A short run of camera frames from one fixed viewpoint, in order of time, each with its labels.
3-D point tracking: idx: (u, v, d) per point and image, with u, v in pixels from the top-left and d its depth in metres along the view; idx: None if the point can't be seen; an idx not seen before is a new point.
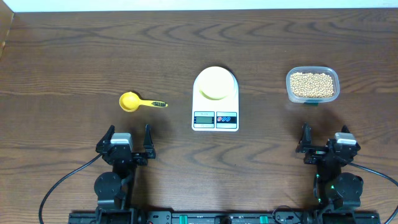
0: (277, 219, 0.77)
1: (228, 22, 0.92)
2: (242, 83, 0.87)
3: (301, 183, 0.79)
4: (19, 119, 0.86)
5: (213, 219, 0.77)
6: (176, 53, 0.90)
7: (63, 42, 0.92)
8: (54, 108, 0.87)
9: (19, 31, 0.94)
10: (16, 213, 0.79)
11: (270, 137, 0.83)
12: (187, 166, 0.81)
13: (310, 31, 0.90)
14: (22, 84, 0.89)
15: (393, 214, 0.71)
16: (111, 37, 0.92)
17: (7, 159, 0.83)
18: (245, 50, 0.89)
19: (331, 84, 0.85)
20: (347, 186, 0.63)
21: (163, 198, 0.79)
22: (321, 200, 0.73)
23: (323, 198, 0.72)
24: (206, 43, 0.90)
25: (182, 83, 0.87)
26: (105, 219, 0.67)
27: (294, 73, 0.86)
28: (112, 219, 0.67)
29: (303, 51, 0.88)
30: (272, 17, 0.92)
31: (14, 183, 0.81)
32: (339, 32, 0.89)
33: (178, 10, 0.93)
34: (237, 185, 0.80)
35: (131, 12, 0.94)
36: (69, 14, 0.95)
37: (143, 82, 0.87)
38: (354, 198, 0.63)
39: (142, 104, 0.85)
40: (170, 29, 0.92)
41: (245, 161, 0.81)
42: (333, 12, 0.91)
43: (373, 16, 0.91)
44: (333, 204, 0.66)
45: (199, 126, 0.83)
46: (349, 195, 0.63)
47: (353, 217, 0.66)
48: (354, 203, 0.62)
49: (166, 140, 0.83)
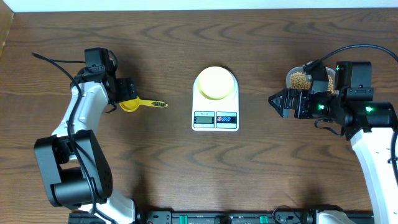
0: (277, 219, 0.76)
1: (227, 22, 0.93)
2: (242, 83, 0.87)
3: (301, 183, 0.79)
4: (19, 119, 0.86)
5: (213, 218, 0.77)
6: (176, 53, 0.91)
7: (64, 42, 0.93)
8: (54, 107, 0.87)
9: (20, 32, 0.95)
10: (16, 213, 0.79)
11: (270, 137, 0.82)
12: (186, 166, 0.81)
13: (308, 31, 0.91)
14: (23, 84, 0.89)
15: (382, 122, 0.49)
16: (112, 37, 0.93)
17: (6, 159, 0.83)
18: (245, 50, 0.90)
19: (331, 80, 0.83)
20: (323, 76, 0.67)
21: (163, 198, 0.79)
22: (371, 110, 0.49)
23: (372, 105, 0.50)
24: (205, 43, 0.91)
25: (183, 83, 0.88)
26: (79, 77, 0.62)
27: (294, 73, 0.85)
28: (87, 77, 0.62)
29: (301, 51, 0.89)
30: (270, 18, 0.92)
31: (14, 183, 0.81)
32: (337, 33, 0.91)
33: (177, 10, 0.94)
34: (237, 185, 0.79)
35: (131, 12, 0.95)
36: (69, 14, 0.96)
37: (144, 82, 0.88)
38: (323, 78, 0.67)
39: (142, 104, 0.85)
40: (170, 29, 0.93)
41: (245, 161, 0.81)
42: (331, 13, 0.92)
43: (370, 17, 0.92)
44: (346, 81, 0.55)
45: (199, 126, 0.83)
46: (321, 74, 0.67)
47: (379, 104, 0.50)
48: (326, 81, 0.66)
49: (166, 140, 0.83)
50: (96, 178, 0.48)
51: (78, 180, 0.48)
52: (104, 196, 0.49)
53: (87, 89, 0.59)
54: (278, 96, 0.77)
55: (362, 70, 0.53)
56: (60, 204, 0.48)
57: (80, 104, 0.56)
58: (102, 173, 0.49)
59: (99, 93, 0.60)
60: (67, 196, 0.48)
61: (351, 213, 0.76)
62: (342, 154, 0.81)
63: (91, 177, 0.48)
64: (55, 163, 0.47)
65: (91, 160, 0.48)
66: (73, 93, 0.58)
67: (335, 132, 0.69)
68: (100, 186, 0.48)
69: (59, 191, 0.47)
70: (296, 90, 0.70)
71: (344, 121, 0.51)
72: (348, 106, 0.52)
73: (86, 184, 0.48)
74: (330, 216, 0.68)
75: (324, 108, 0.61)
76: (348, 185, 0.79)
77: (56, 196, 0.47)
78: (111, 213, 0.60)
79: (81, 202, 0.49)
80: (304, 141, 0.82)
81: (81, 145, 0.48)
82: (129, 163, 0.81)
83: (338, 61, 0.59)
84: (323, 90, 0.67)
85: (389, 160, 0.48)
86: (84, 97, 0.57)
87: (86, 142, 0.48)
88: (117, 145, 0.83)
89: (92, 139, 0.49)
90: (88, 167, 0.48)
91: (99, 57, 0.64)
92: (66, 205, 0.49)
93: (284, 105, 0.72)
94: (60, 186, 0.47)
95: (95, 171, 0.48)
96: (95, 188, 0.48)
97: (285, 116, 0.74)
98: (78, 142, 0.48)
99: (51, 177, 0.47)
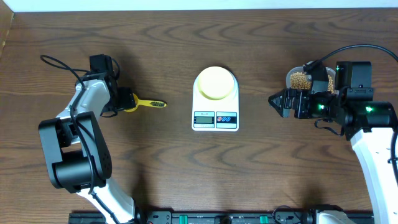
0: (277, 219, 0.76)
1: (227, 22, 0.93)
2: (242, 83, 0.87)
3: (301, 183, 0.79)
4: (19, 120, 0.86)
5: (213, 218, 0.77)
6: (176, 53, 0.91)
7: (64, 42, 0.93)
8: (54, 107, 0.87)
9: (20, 32, 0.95)
10: (15, 213, 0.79)
11: (270, 137, 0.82)
12: (186, 166, 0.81)
13: (308, 31, 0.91)
14: (23, 84, 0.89)
15: (381, 113, 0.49)
16: (112, 37, 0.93)
17: (6, 160, 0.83)
18: (245, 50, 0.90)
19: (331, 80, 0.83)
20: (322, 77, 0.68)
21: (163, 198, 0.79)
22: (370, 109, 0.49)
23: (371, 104, 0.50)
24: (205, 43, 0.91)
25: (182, 83, 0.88)
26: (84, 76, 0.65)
27: (294, 73, 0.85)
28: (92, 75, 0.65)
29: (301, 51, 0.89)
30: (270, 18, 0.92)
31: (13, 183, 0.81)
32: (337, 32, 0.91)
33: (177, 10, 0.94)
34: (237, 185, 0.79)
35: (131, 12, 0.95)
36: (69, 14, 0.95)
37: (144, 82, 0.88)
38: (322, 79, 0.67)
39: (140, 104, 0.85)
40: (170, 29, 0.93)
41: (245, 161, 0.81)
42: (331, 13, 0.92)
43: (370, 17, 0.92)
44: (346, 79, 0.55)
45: (199, 126, 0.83)
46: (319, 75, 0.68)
47: (379, 102, 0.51)
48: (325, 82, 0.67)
49: (166, 140, 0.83)
50: (96, 158, 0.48)
51: (79, 160, 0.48)
52: (103, 177, 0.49)
53: (91, 84, 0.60)
54: (278, 96, 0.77)
55: (362, 69, 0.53)
56: (60, 185, 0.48)
57: (84, 95, 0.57)
58: (101, 154, 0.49)
59: (101, 89, 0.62)
60: (67, 177, 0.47)
61: (351, 213, 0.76)
62: (342, 154, 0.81)
63: (92, 155, 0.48)
64: (57, 142, 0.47)
65: (92, 139, 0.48)
66: (77, 89, 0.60)
67: (336, 134, 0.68)
68: (100, 165, 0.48)
69: (60, 170, 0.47)
70: (296, 90, 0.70)
71: (344, 121, 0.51)
72: (349, 105, 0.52)
73: (86, 163, 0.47)
74: (330, 216, 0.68)
75: (324, 108, 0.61)
76: (348, 185, 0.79)
77: (56, 177, 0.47)
78: (109, 204, 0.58)
79: (80, 183, 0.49)
80: (304, 141, 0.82)
81: (83, 124, 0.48)
82: (129, 163, 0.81)
83: (338, 61, 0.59)
84: (322, 90, 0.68)
85: (389, 160, 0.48)
86: (87, 90, 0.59)
87: (87, 122, 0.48)
88: (117, 145, 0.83)
89: (94, 121, 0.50)
90: (89, 145, 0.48)
91: (103, 60, 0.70)
92: (66, 186, 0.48)
93: (284, 105, 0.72)
94: (60, 167, 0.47)
95: (96, 150, 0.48)
96: (95, 167, 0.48)
97: (285, 116, 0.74)
98: (79, 122, 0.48)
99: (53, 156, 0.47)
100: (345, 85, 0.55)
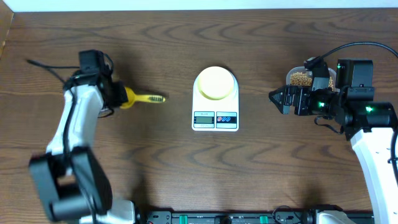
0: (277, 219, 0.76)
1: (227, 22, 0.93)
2: (242, 83, 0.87)
3: (301, 182, 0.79)
4: (19, 120, 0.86)
5: (213, 219, 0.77)
6: (176, 53, 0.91)
7: (64, 42, 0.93)
8: (55, 107, 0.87)
9: (20, 32, 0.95)
10: (15, 213, 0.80)
11: (270, 137, 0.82)
12: (186, 166, 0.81)
13: (308, 31, 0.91)
14: (23, 85, 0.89)
15: (381, 114, 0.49)
16: (112, 37, 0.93)
17: (6, 160, 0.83)
18: (245, 50, 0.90)
19: (331, 79, 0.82)
20: (324, 73, 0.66)
21: (163, 198, 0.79)
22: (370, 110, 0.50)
23: (370, 104, 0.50)
24: (205, 43, 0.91)
25: (182, 83, 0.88)
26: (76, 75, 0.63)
27: (294, 73, 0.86)
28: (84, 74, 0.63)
29: (302, 51, 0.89)
30: (271, 18, 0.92)
31: (13, 183, 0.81)
32: (337, 32, 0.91)
33: (177, 10, 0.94)
34: (237, 185, 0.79)
35: (132, 12, 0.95)
36: (69, 13, 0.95)
37: (144, 82, 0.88)
38: (324, 74, 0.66)
39: (137, 99, 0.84)
40: (170, 29, 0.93)
41: (245, 161, 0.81)
42: (331, 13, 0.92)
43: (370, 17, 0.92)
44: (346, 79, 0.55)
45: (199, 126, 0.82)
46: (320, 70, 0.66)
47: (379, 102, 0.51)
48: (326, 78, 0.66)
49: (166, 140, 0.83)
50: (94, 195, 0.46)
51: (76, 196, 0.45)
52: (103, 210, 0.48)
53: (82, 94, 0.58)
54: (278, 92, 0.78)
55: (363, 68, 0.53)
56: (58, 219, 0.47)
57: (75, 111, 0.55)
58: (100, 186, 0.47)
59: (94, 98, 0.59)
60: (64, 213, 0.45)
61: (350, 213, 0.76)
62: (342, 154, 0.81)
63: (89, 192, 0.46)
64: (50, 181, 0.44)
65: (88, 178, 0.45)
66: (67, 100, 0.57)
67: (337, 132, 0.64)
68: (99, 201, 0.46)
69: (57, 207, 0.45)
70: (297, 87, 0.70)
71: (344, 121, 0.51)
72: (349, 106, 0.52)
73: (84, 200, 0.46)
74: (330, 216, 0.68)
75: (324, 106, 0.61)
76: (348, 185, 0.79)
77: (55, 212, 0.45)
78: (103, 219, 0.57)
79: (79, 216, 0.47)
80: (304, 140, 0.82)
81: (78, 161, 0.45)
82: (129, 163, 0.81)
83: (339, 60, 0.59)
84: (323, 87, 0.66)
85: (389, 160, 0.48)
86: (78, 103, 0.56)
87: (83, 160, 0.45)
88: (117, 145, 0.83)
89: (89, 154, 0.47)
90: (85, 183, 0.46)
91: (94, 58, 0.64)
92: (64, 219, 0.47)
93: (285, 102, 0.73)
94: (57, 204, 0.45)
95: (93, 187, 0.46)
96: (94, 203, 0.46)
97: (285, 112, 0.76)
98: (75, 158, 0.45)
99: (47, 194, 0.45)
100: (345, 84, 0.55)
